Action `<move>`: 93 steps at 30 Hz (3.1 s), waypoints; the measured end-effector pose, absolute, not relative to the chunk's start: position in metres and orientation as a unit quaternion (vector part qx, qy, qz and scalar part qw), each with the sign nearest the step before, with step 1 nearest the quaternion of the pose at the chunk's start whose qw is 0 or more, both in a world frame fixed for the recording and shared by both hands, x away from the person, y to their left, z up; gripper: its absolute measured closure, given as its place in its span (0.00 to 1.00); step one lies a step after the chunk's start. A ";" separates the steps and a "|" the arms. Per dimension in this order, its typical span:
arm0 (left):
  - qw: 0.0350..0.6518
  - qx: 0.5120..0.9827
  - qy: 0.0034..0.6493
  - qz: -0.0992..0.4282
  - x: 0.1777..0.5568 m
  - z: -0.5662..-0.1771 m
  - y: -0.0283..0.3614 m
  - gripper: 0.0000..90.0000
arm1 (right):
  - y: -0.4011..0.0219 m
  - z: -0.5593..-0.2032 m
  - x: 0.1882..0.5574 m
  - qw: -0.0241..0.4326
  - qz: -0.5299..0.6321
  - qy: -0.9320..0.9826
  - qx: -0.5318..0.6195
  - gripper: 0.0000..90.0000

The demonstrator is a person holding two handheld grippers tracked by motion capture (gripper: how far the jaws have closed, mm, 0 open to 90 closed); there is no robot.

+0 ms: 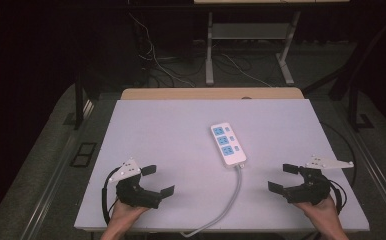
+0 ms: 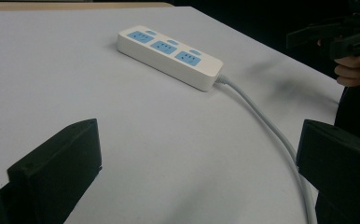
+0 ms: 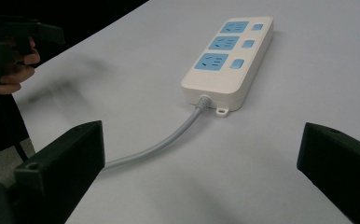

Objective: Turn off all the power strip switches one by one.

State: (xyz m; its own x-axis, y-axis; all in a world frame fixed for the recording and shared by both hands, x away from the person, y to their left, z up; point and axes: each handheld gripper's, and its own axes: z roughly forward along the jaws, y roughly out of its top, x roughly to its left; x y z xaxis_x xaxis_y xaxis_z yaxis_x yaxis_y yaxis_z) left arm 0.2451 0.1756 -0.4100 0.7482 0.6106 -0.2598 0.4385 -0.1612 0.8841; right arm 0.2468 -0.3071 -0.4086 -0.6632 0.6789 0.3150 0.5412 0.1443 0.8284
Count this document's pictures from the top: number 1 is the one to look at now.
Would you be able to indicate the wooden table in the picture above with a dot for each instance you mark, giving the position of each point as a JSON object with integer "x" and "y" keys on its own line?
{"x": 211, "y": 93}

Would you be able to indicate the white metal desk frame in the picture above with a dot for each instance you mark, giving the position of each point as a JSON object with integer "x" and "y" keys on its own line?
{"x": 251, "y": 30}

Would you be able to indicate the person's left hand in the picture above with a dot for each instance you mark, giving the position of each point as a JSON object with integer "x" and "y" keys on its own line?
{"x": 124, "y": 215}

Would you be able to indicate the person's right hand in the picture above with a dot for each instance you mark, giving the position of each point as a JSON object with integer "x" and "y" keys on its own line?
{"x": 322, "y": 211}

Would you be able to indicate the white power strip blue sockets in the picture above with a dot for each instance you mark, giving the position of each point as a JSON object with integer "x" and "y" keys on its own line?
{"x": 227, "y": 150}

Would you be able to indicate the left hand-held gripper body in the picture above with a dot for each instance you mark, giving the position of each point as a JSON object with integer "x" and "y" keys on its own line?
{"x": 132, "y": 193}

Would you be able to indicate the black floor frame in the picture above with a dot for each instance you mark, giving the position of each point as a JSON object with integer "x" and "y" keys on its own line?
{"x": 83, "y": 154}

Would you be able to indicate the black metal stand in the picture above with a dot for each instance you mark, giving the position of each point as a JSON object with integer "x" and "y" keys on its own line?
{"x": 78, "y": 106}
{"x": 352, "y": 106}

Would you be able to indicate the light grey table board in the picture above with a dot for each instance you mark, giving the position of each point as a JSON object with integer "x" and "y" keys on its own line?
{"x": 164, "y": 133}

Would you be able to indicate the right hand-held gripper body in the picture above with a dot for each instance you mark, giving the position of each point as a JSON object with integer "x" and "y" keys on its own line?
{"x": 311, "y": 190}

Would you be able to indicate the aluminium floor rail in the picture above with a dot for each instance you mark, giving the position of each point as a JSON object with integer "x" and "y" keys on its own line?
{"x": 383, "y": 181}
{"x": 52, "y": 186}

